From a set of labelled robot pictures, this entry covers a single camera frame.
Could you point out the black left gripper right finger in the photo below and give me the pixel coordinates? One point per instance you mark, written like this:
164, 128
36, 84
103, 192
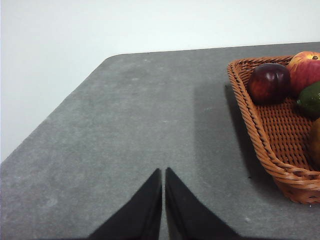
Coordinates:
190, 217

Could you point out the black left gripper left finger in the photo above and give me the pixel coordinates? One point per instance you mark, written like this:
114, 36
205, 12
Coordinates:
140, 217

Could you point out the yellow-brown kiwifruit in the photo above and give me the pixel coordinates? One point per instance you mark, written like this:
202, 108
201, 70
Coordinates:
315, 145

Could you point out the brown wicker basket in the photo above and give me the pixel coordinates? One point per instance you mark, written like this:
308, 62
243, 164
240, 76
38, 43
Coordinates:
282, 130

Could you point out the dark purple plum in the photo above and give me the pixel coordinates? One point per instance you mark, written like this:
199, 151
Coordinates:
268, 83

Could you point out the green lime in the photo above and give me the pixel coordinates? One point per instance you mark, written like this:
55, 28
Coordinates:
311, 100

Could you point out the red peach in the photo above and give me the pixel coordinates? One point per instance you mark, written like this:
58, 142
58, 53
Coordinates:
305, 72

